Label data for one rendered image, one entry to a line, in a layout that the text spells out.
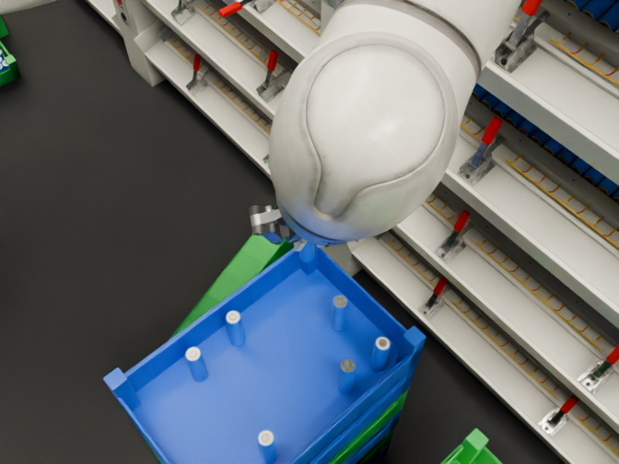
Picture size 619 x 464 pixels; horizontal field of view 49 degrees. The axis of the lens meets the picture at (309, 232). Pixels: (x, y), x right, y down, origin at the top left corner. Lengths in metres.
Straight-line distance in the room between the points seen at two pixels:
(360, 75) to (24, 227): 1.26
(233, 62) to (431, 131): 0.98
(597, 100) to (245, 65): 0.72
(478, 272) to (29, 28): 1.36
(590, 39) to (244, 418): 0.55
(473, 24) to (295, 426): 0.53
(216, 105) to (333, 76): 1.16
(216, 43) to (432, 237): 0.56
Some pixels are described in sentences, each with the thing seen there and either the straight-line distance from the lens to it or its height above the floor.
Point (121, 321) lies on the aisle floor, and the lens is 1.37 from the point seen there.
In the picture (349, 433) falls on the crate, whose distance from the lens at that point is 0.86.
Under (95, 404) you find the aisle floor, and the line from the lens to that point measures 1.31.
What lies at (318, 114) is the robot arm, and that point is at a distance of 0.34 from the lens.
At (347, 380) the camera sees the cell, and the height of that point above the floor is 0.45.
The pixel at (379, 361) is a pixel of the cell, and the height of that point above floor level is 0.44.
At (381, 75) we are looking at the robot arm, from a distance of 0.35.
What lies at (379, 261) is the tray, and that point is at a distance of 1.26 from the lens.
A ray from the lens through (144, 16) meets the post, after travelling 1.61.
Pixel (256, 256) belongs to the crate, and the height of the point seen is 0.20.
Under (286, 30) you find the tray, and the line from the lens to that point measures 1.07.
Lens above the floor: 1.19
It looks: 57 degrees down
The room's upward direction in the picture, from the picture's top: straight up
